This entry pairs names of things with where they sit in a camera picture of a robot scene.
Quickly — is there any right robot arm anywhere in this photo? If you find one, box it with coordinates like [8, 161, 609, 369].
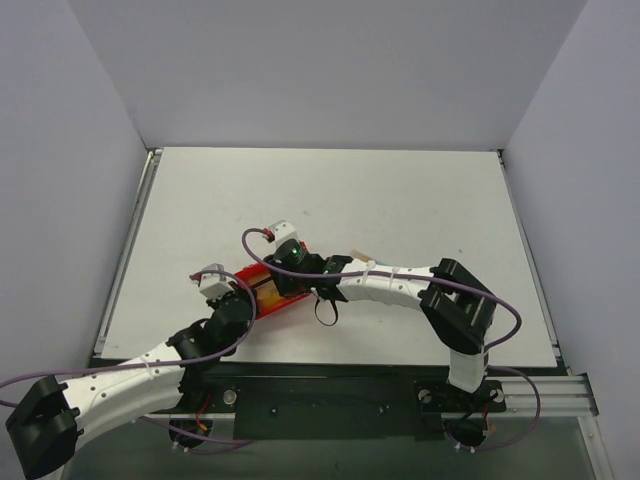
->
[264, 239, 496, 409]

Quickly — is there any red plastic bin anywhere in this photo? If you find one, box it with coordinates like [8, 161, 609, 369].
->
[235, 263, 310, 319]

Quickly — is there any beige leather card holder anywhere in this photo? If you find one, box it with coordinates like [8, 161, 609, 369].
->
[349, 249, 388, 266]

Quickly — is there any purple cable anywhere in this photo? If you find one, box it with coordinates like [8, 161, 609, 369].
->
[241, 227, 544, 454]
[0, 269, 261, 455]

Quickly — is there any aluminium frame rail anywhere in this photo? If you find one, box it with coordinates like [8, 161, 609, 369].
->
[498, 374, 599, 418]

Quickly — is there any gold card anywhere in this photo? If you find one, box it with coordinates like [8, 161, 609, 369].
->
[253, 280, 285, 311]

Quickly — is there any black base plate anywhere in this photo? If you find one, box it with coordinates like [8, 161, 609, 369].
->
[170, 361, 506, 441]

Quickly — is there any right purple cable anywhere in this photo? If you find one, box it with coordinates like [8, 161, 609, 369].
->
[241, 227, 544, 454]

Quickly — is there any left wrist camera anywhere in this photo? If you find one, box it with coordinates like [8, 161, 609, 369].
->
[189, 263, 233, 300]

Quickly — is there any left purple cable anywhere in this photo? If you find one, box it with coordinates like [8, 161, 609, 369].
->
[0, 269, 261, 455]

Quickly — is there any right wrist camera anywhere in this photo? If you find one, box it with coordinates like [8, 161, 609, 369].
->
[268, 220, 299, 248]

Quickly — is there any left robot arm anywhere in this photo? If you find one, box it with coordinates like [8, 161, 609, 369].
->
[5, 290, 257, 479]

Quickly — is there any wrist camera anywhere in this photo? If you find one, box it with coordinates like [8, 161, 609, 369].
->
[268, 220, 299, 248]
[189, 263, 233, 300]

